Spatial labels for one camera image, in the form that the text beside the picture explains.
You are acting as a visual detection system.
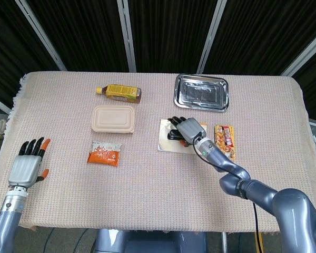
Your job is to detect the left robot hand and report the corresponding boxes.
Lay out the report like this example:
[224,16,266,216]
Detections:
[7,137,51,189]

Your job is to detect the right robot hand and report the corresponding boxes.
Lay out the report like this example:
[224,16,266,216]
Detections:
[167,116,208,147]

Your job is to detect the small black device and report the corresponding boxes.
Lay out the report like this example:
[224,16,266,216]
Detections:
[167,129,184,140]

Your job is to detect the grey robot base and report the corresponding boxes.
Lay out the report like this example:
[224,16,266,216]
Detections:
[94,228,209,253]

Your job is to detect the yellow red curry box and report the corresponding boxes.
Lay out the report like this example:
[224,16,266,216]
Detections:
[214,124,237,161]

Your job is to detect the stainless steel tray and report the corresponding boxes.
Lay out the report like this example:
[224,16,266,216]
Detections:
[173,73,230,113]

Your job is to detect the beige lidded food container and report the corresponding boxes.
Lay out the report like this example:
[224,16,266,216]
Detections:
[91,105,136,134]

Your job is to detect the orange and white snack packet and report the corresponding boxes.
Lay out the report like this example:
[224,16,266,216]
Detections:
[87,141,122,167]

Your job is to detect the yellow tea bottle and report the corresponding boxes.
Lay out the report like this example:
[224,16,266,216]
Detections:
[95,84,142,104]

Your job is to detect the pink woven tablecloth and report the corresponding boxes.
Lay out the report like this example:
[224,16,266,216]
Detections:
[0,71,316,233]

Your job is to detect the folding screen partition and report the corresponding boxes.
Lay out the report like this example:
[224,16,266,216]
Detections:
[0,0,316,124]

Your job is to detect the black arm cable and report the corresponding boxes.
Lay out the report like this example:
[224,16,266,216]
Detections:
[192,133,263,253]

